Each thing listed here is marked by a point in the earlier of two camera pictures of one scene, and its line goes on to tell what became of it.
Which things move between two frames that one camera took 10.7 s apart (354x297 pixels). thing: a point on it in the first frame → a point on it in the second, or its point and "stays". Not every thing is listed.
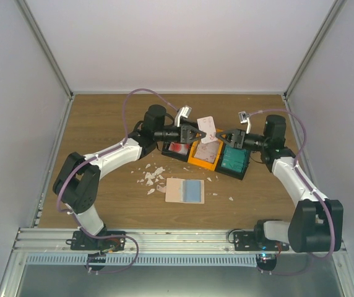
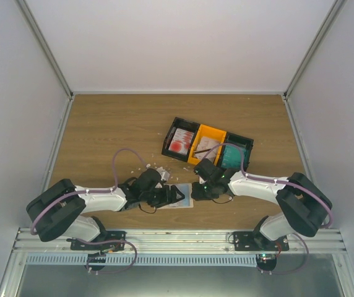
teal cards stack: (233, 158) stays
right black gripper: (237, 139) → (197, 195)
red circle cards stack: (179, 148) stays
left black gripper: (185, 135) → (166, 199)
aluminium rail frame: (41, 242) stays
